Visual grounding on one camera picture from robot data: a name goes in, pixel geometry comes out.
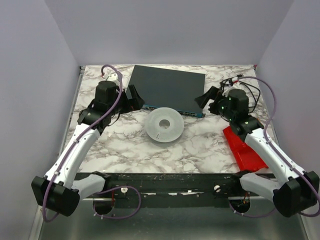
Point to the red plastic bin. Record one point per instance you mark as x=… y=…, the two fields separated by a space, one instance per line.
x=246 y=158

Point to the grey cable spool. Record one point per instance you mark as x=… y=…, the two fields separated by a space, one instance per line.
x=164 y=125

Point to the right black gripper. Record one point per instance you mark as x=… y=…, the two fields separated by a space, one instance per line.
x=213 y=100

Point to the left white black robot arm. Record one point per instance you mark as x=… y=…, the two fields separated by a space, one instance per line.
x=58 y=190

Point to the dark teal network switch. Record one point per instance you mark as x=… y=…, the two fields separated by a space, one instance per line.
x=175 y=89

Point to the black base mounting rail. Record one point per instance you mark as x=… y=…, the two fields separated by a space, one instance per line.
x=172 y=190

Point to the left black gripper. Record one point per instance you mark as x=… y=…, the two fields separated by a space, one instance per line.
x=127 y=100

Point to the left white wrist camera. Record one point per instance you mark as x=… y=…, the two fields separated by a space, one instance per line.
x=111 y=77

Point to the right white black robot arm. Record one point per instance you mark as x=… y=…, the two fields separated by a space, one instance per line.
x=294 y=189

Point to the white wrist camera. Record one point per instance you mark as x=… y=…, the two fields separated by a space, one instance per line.
x=111 y=77
x=230 y=84

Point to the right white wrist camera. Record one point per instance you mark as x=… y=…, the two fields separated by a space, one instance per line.
x=230 y=84

